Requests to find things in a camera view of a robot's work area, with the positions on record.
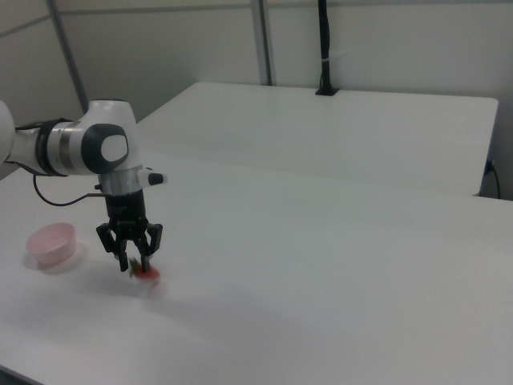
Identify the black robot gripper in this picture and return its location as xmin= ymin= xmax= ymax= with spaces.
xmin=95 ymin=188 xmax=164 ymax=278

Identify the red strawberry with green leaves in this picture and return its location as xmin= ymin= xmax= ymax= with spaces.
xmin=127 ymin=257 xmax=162 ymax=282

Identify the pink plastic bowl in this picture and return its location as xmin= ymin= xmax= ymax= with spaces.
xmin=25 ymin=222 xmax=79 ymax=270

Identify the white side table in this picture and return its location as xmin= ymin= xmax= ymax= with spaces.
xmin=135 ymin=81 xmax=500 ymax=198

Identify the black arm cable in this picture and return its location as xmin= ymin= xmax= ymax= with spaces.
xmin=32 ymin=171 xmax=107 ymax=209

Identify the grey aluminium partition post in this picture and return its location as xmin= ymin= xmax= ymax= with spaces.
xmin=45 ymin=0 xmax=90 ymax=116
xmin=251 ymin=0 xmax=278 ymax=87

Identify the black camera pole with base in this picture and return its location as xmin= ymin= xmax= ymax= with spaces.
xmin=314 ymin=0 xmax=340 ymax=98

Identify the black power cable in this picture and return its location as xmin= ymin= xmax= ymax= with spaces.
xmin=485 ymin=160 xmax=503 ymax=199

